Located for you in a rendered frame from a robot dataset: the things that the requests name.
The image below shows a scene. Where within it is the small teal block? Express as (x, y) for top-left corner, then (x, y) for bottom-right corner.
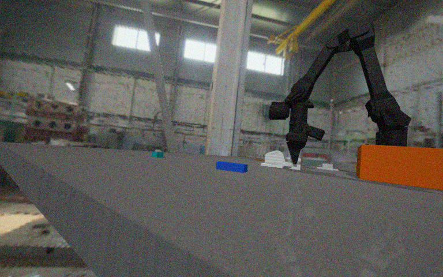
(152, 151), (163, 158)

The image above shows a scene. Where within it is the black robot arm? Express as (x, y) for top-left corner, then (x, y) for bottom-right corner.
(269, 21), (411, 147)

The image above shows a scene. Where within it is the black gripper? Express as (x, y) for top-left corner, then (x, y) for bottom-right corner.
(286, 118), (307, 164)

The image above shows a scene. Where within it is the blue rectangular block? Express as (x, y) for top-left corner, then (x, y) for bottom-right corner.
(216, 162), (248, 173)

